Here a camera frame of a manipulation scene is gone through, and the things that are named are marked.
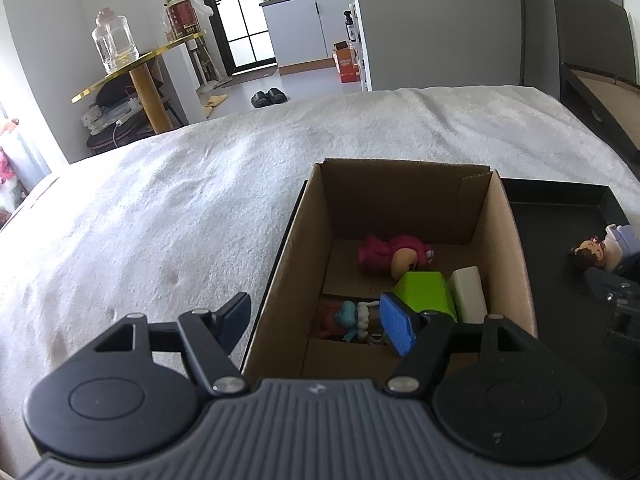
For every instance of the pink bear toy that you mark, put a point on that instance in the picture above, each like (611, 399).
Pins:
(380, 252)

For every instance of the green cube box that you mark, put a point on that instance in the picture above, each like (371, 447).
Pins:
(425, 292)

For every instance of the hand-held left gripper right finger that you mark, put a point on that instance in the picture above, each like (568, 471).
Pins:
(397, 325)

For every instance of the white fluffy blanket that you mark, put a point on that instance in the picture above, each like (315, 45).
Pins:
(150, 210)

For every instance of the dark folding chair bed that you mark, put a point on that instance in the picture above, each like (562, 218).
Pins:
(590, 25)

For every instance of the clear glass jar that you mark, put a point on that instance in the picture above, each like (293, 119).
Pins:
(114, 42)

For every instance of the white floor stand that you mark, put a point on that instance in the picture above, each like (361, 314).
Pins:
(206, 80)

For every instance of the black tray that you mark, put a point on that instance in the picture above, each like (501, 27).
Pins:
(550, 240)

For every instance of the brown-haired doll figure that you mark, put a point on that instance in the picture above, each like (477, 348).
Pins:
(625, 247)
(587, 255)

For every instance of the yellow slipper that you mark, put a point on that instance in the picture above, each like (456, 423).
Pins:
(218, 100)
(207, 111)

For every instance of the black spray bottle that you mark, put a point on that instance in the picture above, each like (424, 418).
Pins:
(349, 27)

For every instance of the red canister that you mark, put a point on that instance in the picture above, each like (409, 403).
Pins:
(181, 20)

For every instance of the orange cardboard box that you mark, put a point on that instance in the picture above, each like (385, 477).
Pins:
(347, 65)

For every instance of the pink plush toy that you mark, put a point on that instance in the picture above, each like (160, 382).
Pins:
(7, 160)

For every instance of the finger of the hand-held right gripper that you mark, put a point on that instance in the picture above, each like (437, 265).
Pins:
(625, 322)
(607, 282)

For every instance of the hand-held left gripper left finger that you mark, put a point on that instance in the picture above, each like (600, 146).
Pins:
(234, 317)

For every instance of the white power strip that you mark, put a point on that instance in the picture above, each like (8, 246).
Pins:
(110, 115)

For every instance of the black slipper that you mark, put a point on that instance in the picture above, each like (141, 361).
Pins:
(259, 100)
(277, 95)

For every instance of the blue-haired toy figure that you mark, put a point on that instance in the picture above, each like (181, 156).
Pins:
(345, 317)

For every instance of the white kitchen cabinet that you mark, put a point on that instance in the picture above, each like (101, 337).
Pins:
(300, 30)

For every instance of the brown cardboard box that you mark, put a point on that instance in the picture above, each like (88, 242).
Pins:
(400, 200)

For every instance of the brown cardboard sheet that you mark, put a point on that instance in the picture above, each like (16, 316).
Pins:
(612, 105)

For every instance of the gold round side table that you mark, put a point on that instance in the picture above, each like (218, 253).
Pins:
(147, 95)

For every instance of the black low stool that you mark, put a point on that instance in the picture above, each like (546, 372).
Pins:
(125, 140)

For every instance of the black-framed glass door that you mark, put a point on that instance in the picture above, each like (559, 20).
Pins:
(245, 10)

